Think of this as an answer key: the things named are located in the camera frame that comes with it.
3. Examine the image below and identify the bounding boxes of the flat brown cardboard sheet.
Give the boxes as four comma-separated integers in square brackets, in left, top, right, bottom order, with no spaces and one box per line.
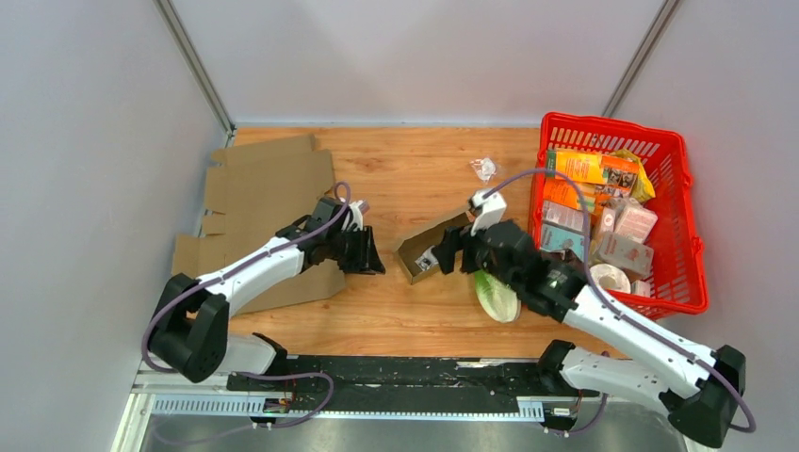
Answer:
[171,135,334,278]

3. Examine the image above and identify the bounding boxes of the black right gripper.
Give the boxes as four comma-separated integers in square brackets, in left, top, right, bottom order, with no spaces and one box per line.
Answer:
[431,221,519,293]

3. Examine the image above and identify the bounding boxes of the red plastic basket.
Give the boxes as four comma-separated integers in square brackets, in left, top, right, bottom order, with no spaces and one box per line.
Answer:
[537,111,709,320]

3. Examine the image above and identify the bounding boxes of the brown cardboard box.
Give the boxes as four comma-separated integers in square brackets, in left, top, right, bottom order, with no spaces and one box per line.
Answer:
[394,206,470,285]

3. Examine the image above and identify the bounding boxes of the aluminium frame post right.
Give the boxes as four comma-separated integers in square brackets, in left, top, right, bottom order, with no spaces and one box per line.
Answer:
[600,0,682,118]

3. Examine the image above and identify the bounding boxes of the teal box package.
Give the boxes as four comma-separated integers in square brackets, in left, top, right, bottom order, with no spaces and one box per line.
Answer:
[540,223,590,261]

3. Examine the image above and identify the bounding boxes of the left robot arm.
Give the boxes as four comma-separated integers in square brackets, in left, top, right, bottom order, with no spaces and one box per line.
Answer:
[141,197,385,391]

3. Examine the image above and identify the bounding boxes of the aluminium frame post left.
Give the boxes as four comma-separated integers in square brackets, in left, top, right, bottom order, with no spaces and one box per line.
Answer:
[154,0,236,139]

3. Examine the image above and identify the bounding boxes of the green lettuce head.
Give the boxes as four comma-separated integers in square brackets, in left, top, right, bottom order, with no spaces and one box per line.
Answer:
[474,270,521,323]

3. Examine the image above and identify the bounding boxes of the pink snack package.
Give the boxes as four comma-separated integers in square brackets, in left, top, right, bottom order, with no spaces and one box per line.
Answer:
[613,203,659,244]

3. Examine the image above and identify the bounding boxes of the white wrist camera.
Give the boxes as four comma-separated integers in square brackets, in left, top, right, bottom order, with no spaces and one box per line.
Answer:
[469,188,507,236]
[344,200,369,232]

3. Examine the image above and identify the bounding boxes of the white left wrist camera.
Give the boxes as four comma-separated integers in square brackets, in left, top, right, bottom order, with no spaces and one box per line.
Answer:
[344,200,369,232]

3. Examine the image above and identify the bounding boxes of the clear bag white parts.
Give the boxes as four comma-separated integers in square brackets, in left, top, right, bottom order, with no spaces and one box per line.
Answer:
[469,157,497,184]

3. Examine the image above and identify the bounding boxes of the white tape roll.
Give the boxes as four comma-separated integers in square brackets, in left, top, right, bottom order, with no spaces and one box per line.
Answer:
[590,263,631,294]

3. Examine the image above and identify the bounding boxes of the yellow snack bag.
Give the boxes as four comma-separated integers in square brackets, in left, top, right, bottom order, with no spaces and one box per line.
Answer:
[608,149,657,204]

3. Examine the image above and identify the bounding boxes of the aluminium frame post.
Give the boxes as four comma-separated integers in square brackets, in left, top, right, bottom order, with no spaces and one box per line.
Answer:
[600,0,682,118]
[154,0,236,139]

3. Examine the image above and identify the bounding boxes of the pink white package lower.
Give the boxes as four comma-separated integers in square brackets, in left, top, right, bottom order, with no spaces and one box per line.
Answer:
[592,233,655,281]

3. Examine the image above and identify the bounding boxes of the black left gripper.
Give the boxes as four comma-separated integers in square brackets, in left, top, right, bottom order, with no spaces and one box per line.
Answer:
[326,225,386,276]

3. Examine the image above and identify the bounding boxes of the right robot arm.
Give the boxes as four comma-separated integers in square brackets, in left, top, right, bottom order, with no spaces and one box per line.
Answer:
[432,220,757,448]

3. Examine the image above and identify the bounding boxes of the orange sponge pack lower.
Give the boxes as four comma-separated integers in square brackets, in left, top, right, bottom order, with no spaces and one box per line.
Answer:
[543,179,597,213]

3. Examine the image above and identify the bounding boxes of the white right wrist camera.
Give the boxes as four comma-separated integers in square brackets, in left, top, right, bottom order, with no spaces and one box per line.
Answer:
[469,188,507,236]

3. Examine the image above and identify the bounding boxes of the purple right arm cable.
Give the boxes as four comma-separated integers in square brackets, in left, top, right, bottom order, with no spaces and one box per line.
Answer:
[474,168,758,435]

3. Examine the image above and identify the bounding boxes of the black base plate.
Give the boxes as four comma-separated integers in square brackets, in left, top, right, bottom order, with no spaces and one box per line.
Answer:
[226,355,578,414]

